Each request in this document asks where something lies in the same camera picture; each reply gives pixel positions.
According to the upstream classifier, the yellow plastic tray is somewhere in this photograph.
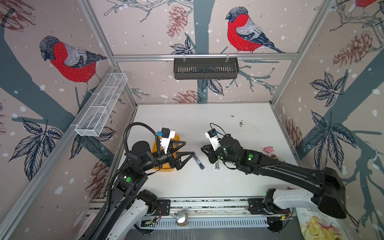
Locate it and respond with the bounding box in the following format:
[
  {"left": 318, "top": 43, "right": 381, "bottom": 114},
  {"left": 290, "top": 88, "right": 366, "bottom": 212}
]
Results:
[{"left": 152, "top": 134, "right": 180, "bottom": 172}]

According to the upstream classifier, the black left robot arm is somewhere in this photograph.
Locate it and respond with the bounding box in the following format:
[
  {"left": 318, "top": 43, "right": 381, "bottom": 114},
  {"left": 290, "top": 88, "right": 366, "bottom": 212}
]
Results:
[{"left": 80, "top": 122, "right": 195, "bottom": 240}]

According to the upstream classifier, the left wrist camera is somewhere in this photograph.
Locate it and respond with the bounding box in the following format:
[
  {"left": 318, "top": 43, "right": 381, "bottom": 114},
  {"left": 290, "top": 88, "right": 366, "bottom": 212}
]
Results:
[{"left": 158, "top": 128, "right": 176, "bottom": 154}]

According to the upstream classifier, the pink pig toy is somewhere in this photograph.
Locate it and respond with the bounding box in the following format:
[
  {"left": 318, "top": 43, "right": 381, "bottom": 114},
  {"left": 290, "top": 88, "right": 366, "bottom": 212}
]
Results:
[{"left": 263, "top": 146, "right": 275, "bottom": 155}]

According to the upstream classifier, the blue mini stapler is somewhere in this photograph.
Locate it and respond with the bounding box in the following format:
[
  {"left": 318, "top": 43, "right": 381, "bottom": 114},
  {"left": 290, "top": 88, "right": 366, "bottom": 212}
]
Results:
[{"left": 193, "top": 154, "right": 205, "bottom": 170}]

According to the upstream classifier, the pink lid box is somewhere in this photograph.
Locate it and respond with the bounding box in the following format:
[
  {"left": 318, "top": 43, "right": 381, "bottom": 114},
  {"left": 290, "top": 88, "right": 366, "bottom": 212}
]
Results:
[{"left": 79, "top": 213, "right": 97, "bottom": 237}]

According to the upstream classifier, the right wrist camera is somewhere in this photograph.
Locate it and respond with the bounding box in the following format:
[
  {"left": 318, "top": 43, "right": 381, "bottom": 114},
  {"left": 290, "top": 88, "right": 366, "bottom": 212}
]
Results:
[{"left": 205, "top": 129, "right": 221, "bottom": 151}]

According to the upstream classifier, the white wire mesh shelf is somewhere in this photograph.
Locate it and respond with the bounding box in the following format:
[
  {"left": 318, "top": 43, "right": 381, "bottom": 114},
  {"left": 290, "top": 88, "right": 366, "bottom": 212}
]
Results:
[{"left": 75, "top": 73, "right": 128, "bottom": 137}]

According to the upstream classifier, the silver round knob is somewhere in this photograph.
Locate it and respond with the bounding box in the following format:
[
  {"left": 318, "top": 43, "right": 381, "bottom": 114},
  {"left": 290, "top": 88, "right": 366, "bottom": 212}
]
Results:
[{"left": 176, "top": 212, "right": 188, "bottom": 226}]

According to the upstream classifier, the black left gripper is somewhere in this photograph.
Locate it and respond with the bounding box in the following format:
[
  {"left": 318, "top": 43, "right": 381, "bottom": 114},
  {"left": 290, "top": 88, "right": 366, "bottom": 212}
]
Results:
[{"left": 141, "top": 139, "right": 194, "bottom": 173}]

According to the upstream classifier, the black wall basket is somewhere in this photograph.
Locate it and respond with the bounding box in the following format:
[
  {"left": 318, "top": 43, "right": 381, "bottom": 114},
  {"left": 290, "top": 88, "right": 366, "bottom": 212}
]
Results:
[{"left": 174, "top": 58, "right": 239, "bottom": 80}]

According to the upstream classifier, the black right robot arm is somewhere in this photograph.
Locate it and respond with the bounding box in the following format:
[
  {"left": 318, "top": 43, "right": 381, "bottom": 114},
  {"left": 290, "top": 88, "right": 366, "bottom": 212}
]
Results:
[{"left": 201, "top": 130, "right": 347, "bottom": 219}]

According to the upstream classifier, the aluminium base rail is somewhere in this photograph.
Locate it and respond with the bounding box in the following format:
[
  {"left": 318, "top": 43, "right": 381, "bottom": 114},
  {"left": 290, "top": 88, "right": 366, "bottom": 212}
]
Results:
[{"left": 121, "top": 197, "right": 295, "bottom": 232}]

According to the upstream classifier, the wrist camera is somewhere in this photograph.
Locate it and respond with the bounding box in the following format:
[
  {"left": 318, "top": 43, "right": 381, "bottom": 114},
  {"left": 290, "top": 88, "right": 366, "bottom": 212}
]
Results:
[
  {"left": 158, "top": 128, "right": 176, "bottom": 154},
  {"left": 205, "top": 129, "right": 221, "bottom": 151}
]

